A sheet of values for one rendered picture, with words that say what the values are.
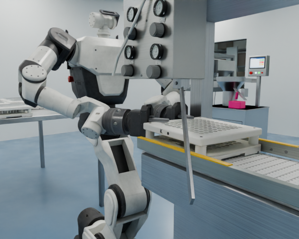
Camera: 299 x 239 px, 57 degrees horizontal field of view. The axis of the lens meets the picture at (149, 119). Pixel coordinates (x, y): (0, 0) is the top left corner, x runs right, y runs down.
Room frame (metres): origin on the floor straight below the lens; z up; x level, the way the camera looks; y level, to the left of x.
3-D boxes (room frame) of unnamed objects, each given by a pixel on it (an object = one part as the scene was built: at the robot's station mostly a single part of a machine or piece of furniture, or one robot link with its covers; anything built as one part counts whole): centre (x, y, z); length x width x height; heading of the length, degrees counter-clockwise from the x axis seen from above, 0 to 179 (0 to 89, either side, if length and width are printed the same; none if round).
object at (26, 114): (1.92, 0.99, 0.86); 0.24 x 0.24 x 0.02; 42
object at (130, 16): (0.76, 0.05, 1.27); 0.04 x 0.01 x 0.04; 35
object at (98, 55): (1.37, 0.25, 1.15); 0.34 x 0.30 x 0.36; 125
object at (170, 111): (1.02, -0.09, 0.96); 0.12 x 0.10 x 0.13; 27
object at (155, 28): (0.66, -0.02, 1.22); 0.03 x 0.02 x 0.04; 35
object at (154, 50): (0.67, -0.02, 1.17); 0.04 x 0.01 x 0.04; 35
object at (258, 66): (3.43, -1.33, 1.07); 0.23 x 0.10 x 0.62; 41
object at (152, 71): (0.67, -0.01, 1.12); 0.03 x 0.02 x 0.04; 35
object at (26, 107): (1.92, 0.99, 0.91); 0.25 x 0.24 x 0.02; 132
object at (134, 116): (0.89, 0.05, 0.96); 0.12 x 0.10 x 0.13; 67
